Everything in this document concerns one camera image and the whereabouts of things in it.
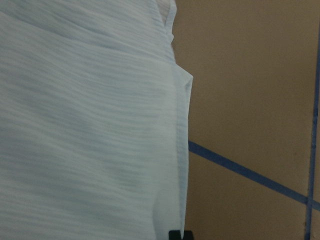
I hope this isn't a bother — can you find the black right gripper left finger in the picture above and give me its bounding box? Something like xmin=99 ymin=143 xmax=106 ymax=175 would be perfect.
xmin=168 ymin=230 xmax=181 ymax=240

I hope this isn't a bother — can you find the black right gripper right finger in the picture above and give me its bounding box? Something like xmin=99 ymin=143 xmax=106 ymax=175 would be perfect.
xmin=183 ymin=230 xmax=194 ymax=240

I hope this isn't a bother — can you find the light blue button-up shirt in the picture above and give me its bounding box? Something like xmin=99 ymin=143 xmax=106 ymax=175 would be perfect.
xmin=0 ymin=0 xmax=193 ymax=240

